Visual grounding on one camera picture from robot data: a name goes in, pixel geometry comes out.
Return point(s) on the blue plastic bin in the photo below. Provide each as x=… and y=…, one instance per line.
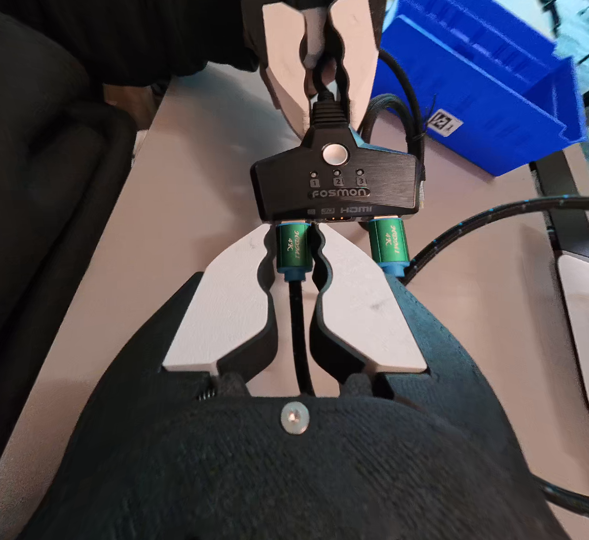
x=483, y=89

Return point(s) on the wooden cabinet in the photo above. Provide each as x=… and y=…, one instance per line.
x=133, y=105

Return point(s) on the black office chair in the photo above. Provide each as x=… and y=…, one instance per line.
x=55, y=227

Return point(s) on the person's left forearm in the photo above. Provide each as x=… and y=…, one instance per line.
x=115, y=11

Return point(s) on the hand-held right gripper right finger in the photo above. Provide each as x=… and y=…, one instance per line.
x=368, y=314

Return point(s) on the grey desk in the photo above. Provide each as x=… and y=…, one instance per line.
x=184, y=158

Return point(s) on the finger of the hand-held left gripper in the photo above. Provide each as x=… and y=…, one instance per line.
x=359, y=52
x=283, y=57

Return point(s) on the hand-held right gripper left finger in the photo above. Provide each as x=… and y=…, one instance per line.
x=221, y=310

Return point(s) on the white flat device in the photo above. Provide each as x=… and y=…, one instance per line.
x=577, y=319

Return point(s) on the black video switch box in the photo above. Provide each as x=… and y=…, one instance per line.
x=336, y=181

